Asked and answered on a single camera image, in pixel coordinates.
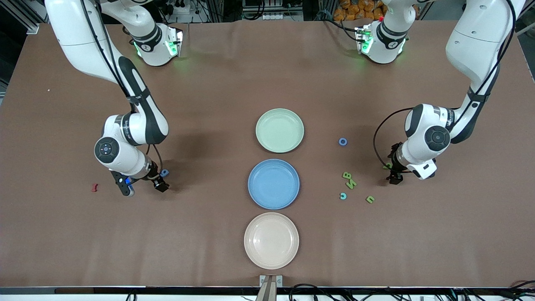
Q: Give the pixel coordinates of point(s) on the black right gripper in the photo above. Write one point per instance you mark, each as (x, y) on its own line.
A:
(154, 177)

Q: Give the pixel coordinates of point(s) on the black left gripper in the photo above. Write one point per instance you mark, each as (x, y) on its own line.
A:
(394, 166)

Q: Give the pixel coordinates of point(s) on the blue foam letter G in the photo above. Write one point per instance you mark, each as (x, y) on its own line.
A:
(166, 172)

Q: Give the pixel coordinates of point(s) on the green foam letter U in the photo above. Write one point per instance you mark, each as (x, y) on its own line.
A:
(372, 197)

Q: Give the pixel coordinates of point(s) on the green foam letter N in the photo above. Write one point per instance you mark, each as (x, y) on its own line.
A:
(351, 184)

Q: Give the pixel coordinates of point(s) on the green foam capital letter B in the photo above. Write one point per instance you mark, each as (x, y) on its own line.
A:
(347, 175)

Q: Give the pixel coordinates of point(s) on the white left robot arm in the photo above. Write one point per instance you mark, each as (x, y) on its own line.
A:
(476, 46)

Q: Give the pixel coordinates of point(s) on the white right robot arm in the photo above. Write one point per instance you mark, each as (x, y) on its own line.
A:
(75, 42)

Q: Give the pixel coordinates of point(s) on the blue foam letter O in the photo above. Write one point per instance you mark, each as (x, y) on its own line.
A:
(339, 141)

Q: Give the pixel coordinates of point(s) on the blue round plate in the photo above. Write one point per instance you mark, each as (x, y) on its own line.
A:
(273, 184)

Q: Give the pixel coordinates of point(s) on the beige round plate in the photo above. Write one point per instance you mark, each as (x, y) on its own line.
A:
(271, 241)

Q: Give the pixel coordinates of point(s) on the pale green round plate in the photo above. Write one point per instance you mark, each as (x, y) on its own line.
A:
(279, 130)

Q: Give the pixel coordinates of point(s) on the pile of orange objects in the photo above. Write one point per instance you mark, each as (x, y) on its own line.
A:
(355, 10)

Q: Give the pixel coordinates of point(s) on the white power strip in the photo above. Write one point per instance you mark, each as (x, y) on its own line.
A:
(276, 16)

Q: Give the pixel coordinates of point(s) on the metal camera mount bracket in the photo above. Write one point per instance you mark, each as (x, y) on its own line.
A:
(271, 288)

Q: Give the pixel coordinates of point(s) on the aluminium frame profile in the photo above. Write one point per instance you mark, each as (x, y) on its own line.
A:
(31, 27)

